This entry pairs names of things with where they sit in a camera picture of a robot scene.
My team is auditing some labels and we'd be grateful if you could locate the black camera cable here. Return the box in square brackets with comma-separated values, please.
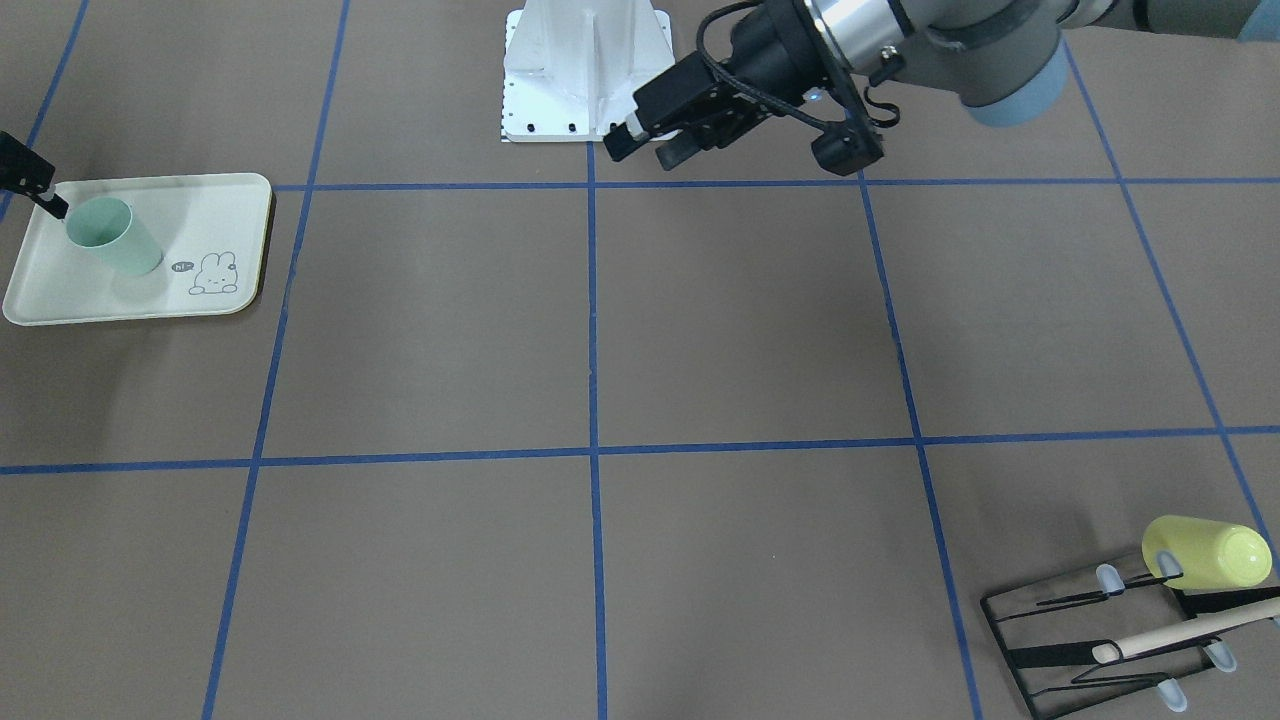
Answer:
[696, 0, 901, 131]

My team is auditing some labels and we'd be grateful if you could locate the cream rabbit tray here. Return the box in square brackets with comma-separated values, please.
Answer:
[3, 172, 273, 325]

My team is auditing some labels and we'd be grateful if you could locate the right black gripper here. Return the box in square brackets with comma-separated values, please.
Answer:
[0, 131, 69, 220]

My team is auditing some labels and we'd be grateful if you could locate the black wire cup rack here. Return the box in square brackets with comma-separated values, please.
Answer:
[980, 553, 1277, 719]

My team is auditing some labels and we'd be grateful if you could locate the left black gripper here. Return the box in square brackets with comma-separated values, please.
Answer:
[603, 1, 851, 170]

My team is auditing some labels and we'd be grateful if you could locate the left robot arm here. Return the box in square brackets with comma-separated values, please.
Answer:
[604, 1, 1277, 177]

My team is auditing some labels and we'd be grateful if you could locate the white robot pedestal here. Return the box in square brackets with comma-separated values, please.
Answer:
[500, 1, 675, 143]

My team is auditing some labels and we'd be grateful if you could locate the yellow cup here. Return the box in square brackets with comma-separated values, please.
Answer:
[1140, 515, 1274, 591]

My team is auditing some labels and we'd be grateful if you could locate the pale green cup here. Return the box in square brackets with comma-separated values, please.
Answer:
[64, 197, 164, 277]

